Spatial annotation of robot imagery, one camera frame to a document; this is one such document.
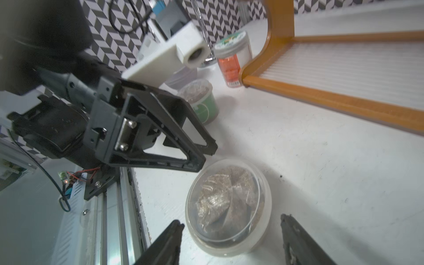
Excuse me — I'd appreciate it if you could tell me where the metal base rail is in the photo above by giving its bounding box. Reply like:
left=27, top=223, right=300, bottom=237
left=1, top=141, right=150, bottom=265

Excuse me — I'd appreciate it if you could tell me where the chrome stand with green cups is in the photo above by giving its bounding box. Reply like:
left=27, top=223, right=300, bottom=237
left=191, top=0, right=216, bottom=67

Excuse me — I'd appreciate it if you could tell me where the tall red illustrated-lid container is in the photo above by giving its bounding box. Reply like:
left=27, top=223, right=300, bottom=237
left=213, top=30, right=252, bottom=88

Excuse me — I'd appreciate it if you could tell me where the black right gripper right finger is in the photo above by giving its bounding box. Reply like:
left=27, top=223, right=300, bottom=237
left=281, top=214, right=336, bottom=265

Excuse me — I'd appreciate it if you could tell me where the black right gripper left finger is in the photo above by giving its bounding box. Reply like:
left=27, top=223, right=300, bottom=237
left=135, top=220, right=185, bottom=265

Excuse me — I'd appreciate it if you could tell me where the lilac bowl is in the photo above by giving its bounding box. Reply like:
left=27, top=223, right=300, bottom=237
left=165, top=67, right=198, bottom=91

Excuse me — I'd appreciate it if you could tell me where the orange three-tier wooden shelf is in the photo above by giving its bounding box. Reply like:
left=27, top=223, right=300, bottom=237
left=239, top=1, right=424, bottom=135

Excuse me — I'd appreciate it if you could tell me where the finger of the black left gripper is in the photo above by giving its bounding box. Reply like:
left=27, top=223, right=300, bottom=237
left=106, top=89, right=207, bottom=172
left=162, top=96, right=218, bottom=156

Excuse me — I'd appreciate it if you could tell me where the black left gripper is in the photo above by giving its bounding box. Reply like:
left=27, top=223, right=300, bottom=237
left=1, top=1, right=131, bottom=168

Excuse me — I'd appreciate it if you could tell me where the green seed container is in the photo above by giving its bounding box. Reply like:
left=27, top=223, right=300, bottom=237
left=177, top=79, right=219, bottom=124

